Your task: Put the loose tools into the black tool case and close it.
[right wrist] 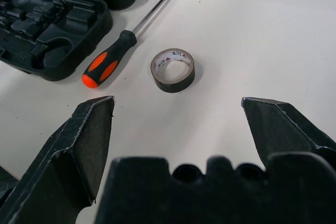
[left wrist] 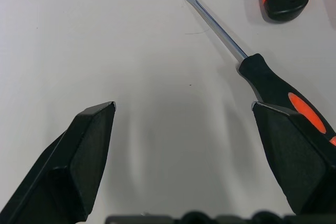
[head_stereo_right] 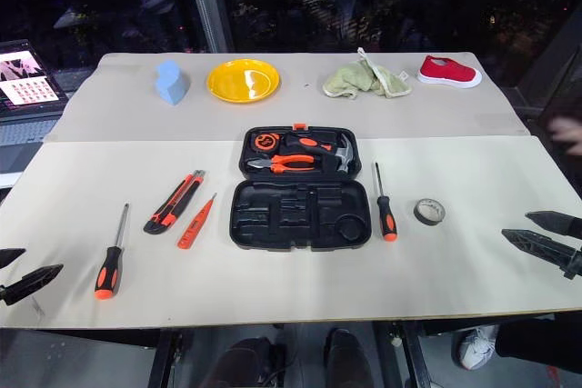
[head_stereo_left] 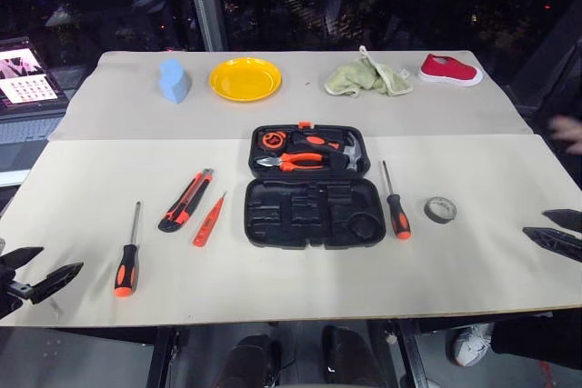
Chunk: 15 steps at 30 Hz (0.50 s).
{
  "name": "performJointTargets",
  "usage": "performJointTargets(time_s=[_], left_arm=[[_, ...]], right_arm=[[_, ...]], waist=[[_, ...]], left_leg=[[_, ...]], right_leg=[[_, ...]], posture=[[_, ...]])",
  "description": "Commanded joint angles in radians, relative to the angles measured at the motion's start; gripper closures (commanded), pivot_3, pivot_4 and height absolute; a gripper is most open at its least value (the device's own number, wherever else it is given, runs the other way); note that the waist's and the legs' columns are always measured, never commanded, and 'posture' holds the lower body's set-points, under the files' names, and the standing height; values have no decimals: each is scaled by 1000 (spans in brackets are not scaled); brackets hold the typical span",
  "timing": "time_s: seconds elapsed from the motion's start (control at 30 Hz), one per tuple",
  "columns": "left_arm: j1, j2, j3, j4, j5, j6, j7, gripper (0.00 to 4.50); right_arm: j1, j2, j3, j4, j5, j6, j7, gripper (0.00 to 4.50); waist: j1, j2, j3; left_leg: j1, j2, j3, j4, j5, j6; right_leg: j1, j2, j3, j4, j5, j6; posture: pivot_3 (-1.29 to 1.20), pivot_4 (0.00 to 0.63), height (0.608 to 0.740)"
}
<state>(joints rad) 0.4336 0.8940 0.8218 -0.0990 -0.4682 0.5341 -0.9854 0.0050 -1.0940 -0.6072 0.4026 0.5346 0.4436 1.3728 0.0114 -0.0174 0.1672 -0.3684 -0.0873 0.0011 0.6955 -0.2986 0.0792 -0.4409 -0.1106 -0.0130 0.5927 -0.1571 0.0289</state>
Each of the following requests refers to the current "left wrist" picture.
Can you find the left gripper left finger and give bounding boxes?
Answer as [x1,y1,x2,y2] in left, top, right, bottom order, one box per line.
[0,101,117,224]

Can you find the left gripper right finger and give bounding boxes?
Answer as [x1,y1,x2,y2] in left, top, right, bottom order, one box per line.
[251,100,336,216]

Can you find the screwdriver black orange handle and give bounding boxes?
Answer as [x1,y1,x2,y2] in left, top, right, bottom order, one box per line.
[182,0,336,147]

